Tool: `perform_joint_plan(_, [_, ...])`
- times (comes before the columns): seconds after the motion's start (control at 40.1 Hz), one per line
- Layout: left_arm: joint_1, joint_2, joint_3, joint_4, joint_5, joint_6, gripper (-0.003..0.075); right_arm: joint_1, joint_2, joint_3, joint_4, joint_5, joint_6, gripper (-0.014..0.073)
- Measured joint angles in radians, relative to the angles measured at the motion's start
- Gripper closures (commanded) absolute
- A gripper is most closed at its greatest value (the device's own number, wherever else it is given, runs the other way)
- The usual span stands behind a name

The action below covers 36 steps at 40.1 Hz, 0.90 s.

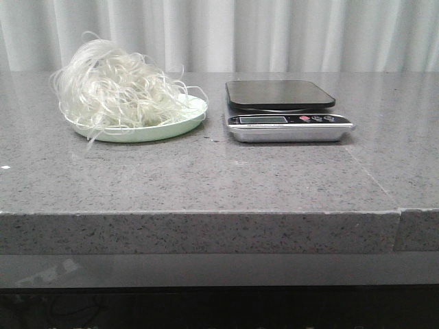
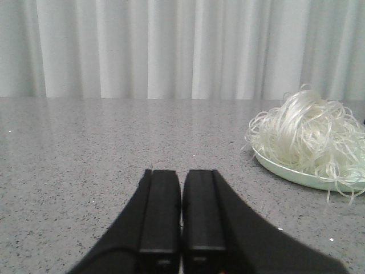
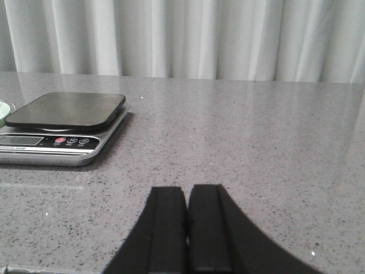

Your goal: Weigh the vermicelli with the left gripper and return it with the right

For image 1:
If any white vermicelli noodle bundle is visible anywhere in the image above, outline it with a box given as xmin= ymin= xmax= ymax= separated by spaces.
xmin=50 ymin=38 xmax=192 ymax=129

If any light green round plate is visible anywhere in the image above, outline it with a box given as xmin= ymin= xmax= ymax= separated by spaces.
xmin=65 ymin=94 xmax=208 ymax=143

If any silver black kitchen scale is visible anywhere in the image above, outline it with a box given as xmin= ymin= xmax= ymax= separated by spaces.
xmin=225 ymin=80 xmax=354 ymax=143

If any white pleated curtain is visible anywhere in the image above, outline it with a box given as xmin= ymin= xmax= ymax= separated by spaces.
xmin=1 ymin=1 xmax=438 ymax=72

